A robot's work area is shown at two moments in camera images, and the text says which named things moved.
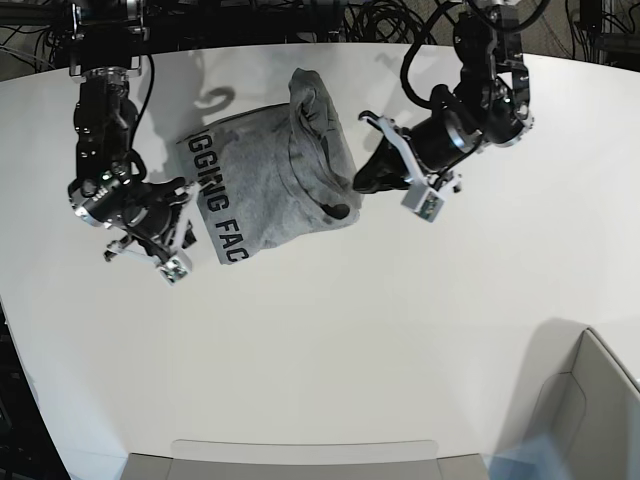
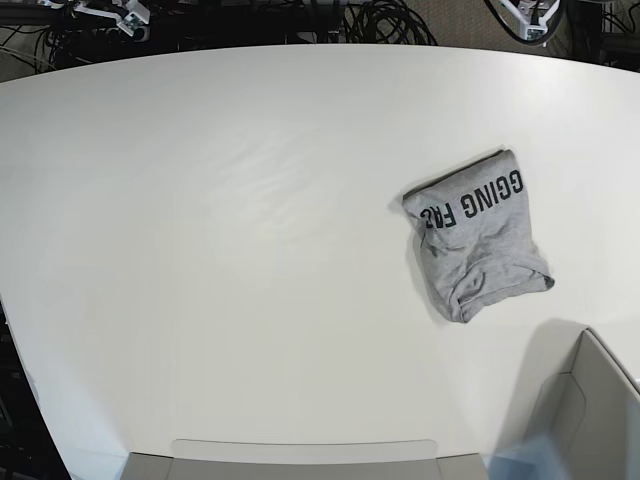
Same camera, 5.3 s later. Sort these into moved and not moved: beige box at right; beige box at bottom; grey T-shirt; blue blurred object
Moved: grey T-shirt
Not moved: beige box at right; blue blurred object; beige box at bottom
